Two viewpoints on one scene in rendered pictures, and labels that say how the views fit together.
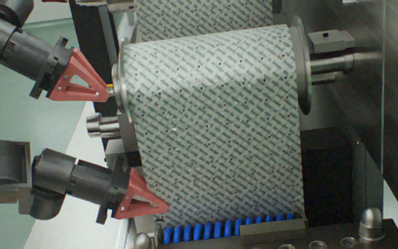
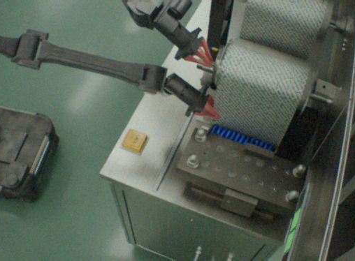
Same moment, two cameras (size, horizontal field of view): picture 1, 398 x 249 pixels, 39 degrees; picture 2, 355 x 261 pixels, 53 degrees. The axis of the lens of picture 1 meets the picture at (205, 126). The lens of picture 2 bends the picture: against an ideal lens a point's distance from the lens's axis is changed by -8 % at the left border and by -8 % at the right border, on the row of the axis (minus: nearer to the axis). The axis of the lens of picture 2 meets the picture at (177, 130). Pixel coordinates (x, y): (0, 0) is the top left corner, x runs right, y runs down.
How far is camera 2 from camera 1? 0.50 m
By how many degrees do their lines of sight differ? 33
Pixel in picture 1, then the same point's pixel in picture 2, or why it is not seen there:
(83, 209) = (184, 71)
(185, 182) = (231, 114)
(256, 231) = (251, 149)
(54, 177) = (173, 90)
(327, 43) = (321, 93)
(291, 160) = (281, 128)
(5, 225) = not seen: hidden behind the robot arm
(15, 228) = not seen: hidden behind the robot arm
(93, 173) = (191, 95)
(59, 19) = not seen: outside the picture
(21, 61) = (175, 42)
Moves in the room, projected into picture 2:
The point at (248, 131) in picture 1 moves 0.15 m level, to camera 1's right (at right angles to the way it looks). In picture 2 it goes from (267, 110) to (316, 126)
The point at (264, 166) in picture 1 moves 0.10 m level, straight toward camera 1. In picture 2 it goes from (269, 125) to (258, 150)
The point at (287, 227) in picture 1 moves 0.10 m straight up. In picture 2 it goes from (265, 154) to (273, 137)
